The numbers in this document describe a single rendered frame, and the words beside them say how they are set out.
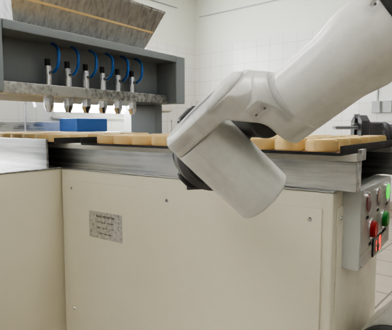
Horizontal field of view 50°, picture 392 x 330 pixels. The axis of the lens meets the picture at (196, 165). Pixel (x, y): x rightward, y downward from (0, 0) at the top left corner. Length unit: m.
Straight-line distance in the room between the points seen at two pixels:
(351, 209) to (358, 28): 0.46
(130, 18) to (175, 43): 4.95
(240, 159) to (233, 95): 0.07
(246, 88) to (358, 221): 0.43
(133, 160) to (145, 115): 0.63
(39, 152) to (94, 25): 0.41
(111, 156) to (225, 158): 0.61
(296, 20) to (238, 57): 0.95
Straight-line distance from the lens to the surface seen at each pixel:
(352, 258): 0.78
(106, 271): 1.05
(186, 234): 0.86
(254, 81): 0.39
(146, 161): 0.92
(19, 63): 1.17
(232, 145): 0.42
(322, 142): 0.69
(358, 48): 0.35
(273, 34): 5.86
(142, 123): 1.57
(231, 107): 0.38
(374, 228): 0.82
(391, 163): 0.99
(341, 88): 0.36
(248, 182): 0.42
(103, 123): 4.68
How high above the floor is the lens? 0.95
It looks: 5 degrees down
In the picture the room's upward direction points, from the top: straight up
